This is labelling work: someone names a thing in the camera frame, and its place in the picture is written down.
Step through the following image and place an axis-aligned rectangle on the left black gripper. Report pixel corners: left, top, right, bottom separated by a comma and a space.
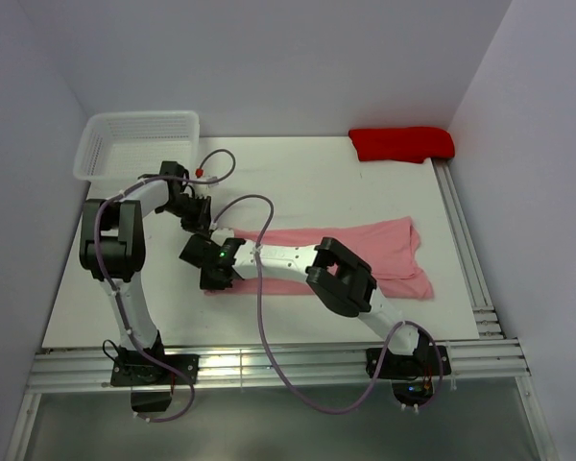
160, 194, 215, 240

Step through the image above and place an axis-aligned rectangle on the pink t shirt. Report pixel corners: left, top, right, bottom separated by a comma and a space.
202, 215, 436, 302

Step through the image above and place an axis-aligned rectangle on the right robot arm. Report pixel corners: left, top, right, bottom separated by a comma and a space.
180, 234, 430, 375

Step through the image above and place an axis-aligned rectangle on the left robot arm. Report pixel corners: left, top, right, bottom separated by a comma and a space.
79, 161, 211, 383

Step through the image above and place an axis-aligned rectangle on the white plastic basket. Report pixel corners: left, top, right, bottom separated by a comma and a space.
73, 110, 200, 183

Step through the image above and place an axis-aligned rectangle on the red folded t shirt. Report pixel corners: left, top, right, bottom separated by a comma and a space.
348, 127, 455, 163

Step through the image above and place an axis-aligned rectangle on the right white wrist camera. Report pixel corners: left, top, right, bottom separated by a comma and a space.
210, 228, 235, 246

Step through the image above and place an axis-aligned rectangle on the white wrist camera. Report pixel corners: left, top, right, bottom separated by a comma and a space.
200, 176, 219, 187
210, 228, 235, 246

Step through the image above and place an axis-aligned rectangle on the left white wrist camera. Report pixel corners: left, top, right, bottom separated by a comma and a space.
200, 176, 219, 187

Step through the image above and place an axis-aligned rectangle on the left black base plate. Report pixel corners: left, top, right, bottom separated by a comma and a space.
110, 353, 200, 387

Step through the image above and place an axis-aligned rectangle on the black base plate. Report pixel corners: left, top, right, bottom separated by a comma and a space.
378, 344, 452, 380
110, 353, 200, 387

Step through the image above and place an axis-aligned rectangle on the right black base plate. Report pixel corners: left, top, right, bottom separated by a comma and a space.
378, 344, 452, 380

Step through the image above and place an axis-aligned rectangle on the aluminium right side rail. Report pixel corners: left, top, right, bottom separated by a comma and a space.
433, 159, 505, 340

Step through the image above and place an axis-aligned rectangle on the aluminium front rail frame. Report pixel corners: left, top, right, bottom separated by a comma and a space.
6, 337, 558, 460

